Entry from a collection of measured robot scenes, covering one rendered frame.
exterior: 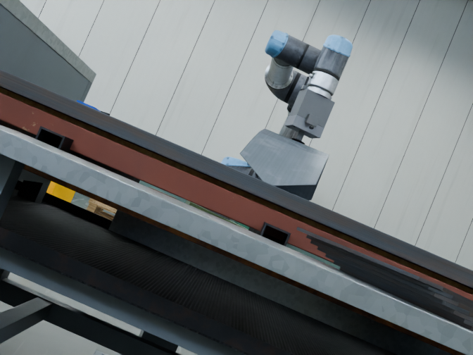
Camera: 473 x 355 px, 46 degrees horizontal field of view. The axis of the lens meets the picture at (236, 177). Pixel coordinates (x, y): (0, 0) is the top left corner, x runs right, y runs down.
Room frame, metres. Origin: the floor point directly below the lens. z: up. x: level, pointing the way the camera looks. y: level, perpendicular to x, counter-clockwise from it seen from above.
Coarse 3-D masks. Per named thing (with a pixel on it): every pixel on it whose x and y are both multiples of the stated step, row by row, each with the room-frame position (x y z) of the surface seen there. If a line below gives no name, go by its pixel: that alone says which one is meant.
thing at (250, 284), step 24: (120, 216) 1.85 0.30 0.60; (144, 240) 1.85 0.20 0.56; (168, 240) 1.85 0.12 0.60; (192, 264) 1.84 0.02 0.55; (216, 264) 1.84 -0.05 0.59; (240, 264) 1.84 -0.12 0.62; (264, 288) 1.84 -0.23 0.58; (288, 288) 1.83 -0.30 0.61; (312, 312) 1.83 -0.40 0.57; (336, 312) 1.83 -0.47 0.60; (360, 336) 1.83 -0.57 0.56; (384, 336) 1.82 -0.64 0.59; (408, 336) 1.82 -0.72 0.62
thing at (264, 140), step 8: (256, 136) 1.34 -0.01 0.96; (264, 136) 1.35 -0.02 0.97; (264, 144) 1.30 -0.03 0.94; (272, 144) 1.32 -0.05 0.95; (280, 144) 1.34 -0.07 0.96; (288, 144) 1.35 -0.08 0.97; (280, 152) 1.29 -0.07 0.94; (288, 152) 1.31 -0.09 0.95; (296, 152) 1.32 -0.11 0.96; (304, 152) 1.34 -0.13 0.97; (304, 160) 1.29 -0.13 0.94; (312, 160) 1.31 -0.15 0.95; (320, 160) 1.33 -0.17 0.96; (320, 168) 1.28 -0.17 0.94
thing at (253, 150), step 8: (248, 144) 1.28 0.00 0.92; (256, 144) 1.29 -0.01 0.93; (248, 152) 1.24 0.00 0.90; (256, 152) 1.26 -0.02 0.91; (264, 152) 1.27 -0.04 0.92; (272, 152) 1.28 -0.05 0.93; (264, 160) 1.23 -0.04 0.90; (272, 160) 1.24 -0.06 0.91; (280, 160) 1.26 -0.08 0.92; (288, 160) 1.27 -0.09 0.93; (296, 160) 1.28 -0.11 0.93; (280, 168) 1.22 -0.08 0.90; (288, 168) 1.23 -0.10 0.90; (296, 168) 1.24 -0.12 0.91; (304, 168) 1.25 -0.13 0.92; (312, 168) 1.26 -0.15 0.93; (304, 176) 1.22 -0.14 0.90; (312, 176) 1.23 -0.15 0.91
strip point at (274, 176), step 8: (248, 160) 1.21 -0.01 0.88; (256, 160) 1.22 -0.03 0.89; (256, 168) 1.19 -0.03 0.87; (264, 168) 1.20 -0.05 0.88; (272, 168) 1.21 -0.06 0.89; (264, 176) 1.17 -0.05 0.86; (272, 176) 1.18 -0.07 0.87; (280, 176) 1.19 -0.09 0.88; (288, 176) 1.20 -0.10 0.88; (296, 176) 1.21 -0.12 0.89; (272, 184) 1.15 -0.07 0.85; (280, 184) 1.16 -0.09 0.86; (288, 184) 1.17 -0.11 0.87; (296, 184) 1.18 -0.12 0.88; (304, 184) 1.19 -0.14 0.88; (312, 184) 1.20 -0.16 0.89
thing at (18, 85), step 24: (0, 72) 1.07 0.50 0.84; (48, 96) 1.07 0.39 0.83; (96, 120) 1.07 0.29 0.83; (144, 144) 1.06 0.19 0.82; (168, 144) 1.06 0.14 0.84; (192, 168) 1.09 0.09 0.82; (216, 168) 1.06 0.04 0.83; (264, 192) 1.06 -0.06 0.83; (288, 192) 1.06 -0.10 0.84; (312, 216) 1.05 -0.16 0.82; (336, 216) 1.05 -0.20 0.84; (360, 240) 1.07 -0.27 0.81; (384, 240) 1.05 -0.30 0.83; (432, 264) 1.05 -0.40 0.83; (456, 264) 1.05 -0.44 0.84
